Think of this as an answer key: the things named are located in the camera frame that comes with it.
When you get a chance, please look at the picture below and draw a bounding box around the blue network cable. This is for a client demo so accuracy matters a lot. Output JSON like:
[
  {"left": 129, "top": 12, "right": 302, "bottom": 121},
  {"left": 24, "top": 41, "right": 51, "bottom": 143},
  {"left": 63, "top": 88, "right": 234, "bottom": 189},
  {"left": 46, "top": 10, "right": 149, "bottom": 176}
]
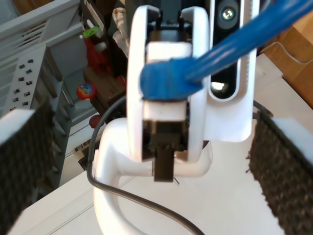
[{"left": 139, "top": 0, "right": 313, "bottom": 102}]

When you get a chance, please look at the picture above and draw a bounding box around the dark wooden shelf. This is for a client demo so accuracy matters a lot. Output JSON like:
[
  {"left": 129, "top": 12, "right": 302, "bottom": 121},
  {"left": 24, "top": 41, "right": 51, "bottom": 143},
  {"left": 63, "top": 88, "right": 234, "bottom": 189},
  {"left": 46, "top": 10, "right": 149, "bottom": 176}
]
[{"left": 79, "top": 0, "right": 130, "bottom": 116}]

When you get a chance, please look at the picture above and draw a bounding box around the red round toy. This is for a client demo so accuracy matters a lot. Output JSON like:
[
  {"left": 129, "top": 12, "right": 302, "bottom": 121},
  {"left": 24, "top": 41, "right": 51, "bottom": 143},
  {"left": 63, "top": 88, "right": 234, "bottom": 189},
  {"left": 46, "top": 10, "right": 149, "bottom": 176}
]
[{"left": 76, "top": 82, "right": 98, "bottom": 101}]

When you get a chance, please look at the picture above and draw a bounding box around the red bag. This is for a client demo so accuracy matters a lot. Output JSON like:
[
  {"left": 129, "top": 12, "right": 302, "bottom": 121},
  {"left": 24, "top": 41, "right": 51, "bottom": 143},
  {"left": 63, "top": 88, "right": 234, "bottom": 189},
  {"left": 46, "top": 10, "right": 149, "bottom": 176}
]
[{"left": 84, "top": 36, "right": 108, "bottom": 73}]

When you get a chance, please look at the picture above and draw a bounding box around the gripper camera bar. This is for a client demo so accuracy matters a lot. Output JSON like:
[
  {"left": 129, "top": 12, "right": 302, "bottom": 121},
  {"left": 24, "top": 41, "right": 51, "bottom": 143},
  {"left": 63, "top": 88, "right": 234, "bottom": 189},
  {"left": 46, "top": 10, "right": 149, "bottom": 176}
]
[{"left": 204, "top": 0, "right": 260, "bottom": 143}]

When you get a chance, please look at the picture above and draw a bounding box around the black camera cable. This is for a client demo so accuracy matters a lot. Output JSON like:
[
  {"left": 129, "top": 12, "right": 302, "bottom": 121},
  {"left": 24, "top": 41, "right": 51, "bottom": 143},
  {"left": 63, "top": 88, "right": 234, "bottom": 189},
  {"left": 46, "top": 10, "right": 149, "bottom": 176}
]
[{"left": 87, "top": 96, "right": 204, "bottom": 235}]

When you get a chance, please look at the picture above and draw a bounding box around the thin white cable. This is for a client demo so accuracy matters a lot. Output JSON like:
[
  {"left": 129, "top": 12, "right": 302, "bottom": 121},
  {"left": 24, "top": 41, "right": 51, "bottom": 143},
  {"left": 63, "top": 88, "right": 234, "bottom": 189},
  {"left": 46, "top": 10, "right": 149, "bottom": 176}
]
[{"left": 259, "top": 41, "right": 313, "bottom": 66}]

